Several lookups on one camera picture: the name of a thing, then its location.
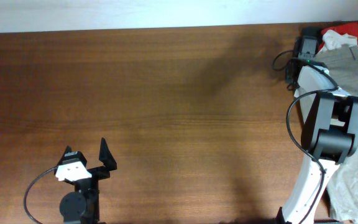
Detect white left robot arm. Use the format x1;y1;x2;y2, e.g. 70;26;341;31
55;138;117;224

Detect white garment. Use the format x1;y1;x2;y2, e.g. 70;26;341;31
320;30;358;52

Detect khaki shorts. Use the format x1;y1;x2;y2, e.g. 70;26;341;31
315;45;358;224

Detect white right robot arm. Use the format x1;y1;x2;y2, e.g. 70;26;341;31
275;27;358;224

